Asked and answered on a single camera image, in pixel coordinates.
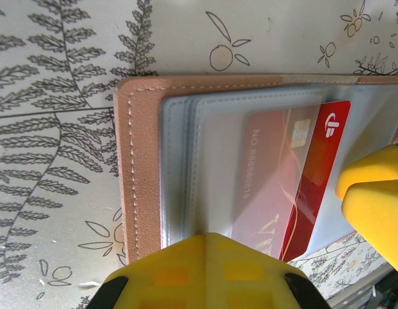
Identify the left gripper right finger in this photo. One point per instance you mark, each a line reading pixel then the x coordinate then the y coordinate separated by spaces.
pixel 247 283

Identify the floral patterned table cover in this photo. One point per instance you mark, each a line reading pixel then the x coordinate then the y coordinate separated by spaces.
pixel 57 128

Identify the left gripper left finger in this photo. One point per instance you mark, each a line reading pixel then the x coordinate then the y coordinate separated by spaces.
pixel 166 280

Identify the wide aluminium base rail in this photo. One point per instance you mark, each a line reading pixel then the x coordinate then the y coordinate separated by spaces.
pixel 353 294

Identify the red VIP credit card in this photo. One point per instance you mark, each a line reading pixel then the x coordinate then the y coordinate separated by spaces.
pixel 321 161

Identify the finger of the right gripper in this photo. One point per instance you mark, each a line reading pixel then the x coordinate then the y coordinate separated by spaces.
pixel 379 164
pixel 379 219

